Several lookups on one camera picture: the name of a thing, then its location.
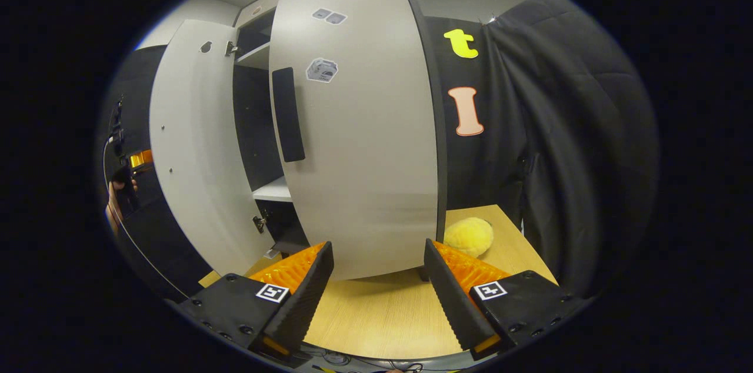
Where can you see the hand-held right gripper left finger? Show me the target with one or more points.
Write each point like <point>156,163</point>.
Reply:
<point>306,302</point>

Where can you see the yellow plush toy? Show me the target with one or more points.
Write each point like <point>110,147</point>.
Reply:
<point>469,236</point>

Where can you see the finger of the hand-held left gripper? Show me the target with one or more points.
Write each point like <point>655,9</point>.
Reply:
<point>141,159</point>

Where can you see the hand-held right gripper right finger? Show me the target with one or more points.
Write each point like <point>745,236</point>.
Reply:
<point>456,308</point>

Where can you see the grey cabinet drawer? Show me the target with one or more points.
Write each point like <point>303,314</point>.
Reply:
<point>262,8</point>

